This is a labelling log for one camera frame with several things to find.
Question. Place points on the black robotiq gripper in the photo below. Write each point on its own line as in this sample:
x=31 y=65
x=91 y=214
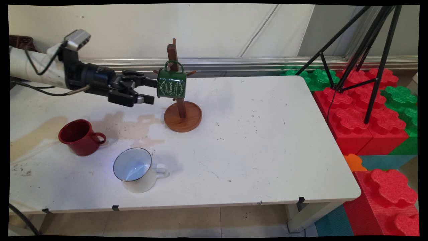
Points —
x=98 y=79

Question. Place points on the green enamel mug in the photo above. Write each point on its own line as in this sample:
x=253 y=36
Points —
x=171 y=85

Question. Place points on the red ceramic mug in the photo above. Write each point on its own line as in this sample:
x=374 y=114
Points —
x=82 y=142

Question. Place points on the brown wooden mug tree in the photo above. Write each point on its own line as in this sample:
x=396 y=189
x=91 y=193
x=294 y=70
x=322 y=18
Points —
x=182 y=117

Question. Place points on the white enamel mug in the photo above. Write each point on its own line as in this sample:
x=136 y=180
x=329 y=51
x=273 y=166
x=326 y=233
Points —
x=133 y=165

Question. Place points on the black table clip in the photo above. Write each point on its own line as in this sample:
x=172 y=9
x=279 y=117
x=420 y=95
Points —
x=46 y=211
x=115 y=208
x=301 y=200

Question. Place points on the dark brown basket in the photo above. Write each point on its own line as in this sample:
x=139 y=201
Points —
x=20 y=41

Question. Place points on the green foam block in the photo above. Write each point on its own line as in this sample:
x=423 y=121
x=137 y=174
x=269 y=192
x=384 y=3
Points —
x=319 y=78
x=401 y=98

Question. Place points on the white table leg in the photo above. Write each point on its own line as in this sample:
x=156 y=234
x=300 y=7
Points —
x=311 y=216

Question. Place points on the orange foam piece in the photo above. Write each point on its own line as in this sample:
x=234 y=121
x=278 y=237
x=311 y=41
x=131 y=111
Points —
x=353 y=162

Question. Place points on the teal foam mat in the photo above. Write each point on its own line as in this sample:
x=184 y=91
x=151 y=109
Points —
x=388 y=162
x=334 y=222

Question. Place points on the black tripod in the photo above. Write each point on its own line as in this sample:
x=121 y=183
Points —
x=374 y=43

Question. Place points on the large red foam block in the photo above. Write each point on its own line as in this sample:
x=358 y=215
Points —
x=384 y=201

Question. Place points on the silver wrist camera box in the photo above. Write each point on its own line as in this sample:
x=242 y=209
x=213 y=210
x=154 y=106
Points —
x=77 y=38

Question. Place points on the aluminium rail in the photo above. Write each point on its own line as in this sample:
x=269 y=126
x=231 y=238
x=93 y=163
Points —
x=234 y=63

